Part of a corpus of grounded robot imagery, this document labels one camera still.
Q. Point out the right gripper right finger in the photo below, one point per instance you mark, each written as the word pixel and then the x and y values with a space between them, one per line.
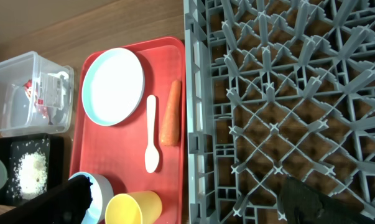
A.
pixel 302 204

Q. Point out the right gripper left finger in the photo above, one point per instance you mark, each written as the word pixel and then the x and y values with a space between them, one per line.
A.
pixel 66 203

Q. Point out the light blue bowl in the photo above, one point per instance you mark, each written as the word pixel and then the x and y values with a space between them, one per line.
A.
pixel 101 192

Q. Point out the white rice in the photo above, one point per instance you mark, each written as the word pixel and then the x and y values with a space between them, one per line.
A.
pixel 29 162

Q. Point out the yellow plastic cup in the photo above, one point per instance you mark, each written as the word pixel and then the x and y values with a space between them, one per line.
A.
pixel 143 207

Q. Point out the red snack wrapper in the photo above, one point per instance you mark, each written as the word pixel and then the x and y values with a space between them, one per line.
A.
pixel 32 95

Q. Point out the orange carrot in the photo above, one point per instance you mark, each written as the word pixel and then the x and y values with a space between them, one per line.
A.
pixel 170 129

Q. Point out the grey dishwasher rack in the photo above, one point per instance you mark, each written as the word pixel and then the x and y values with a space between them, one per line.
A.
pixel 278 89

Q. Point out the black tray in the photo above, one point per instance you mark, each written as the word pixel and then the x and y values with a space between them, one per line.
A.
pixel 55 166

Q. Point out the white plastic spoon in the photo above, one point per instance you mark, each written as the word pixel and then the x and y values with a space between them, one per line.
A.
pixel 151 153

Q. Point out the clear plastic bin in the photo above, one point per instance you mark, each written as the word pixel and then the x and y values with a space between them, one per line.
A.
pixel 18 116

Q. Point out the light blue plate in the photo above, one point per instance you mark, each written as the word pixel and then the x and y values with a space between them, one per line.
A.
pixel 113 87

